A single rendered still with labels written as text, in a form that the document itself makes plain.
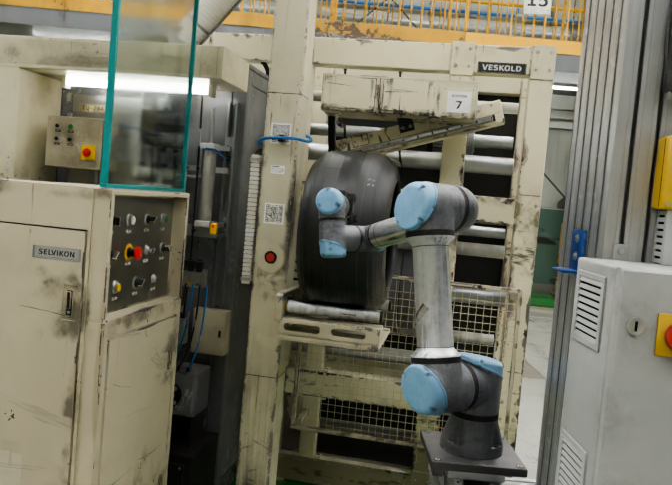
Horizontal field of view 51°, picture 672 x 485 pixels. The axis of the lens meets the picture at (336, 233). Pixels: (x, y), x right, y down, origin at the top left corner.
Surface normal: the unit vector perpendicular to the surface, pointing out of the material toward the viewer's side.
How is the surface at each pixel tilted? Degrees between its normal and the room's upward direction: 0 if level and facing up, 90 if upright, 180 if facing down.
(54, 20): 90
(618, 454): 91
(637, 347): 90
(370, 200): 67
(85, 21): 90
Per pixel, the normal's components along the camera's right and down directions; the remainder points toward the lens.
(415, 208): -0.79, -0.17
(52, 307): -0.18, 0.04
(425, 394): -0.79, 0.09
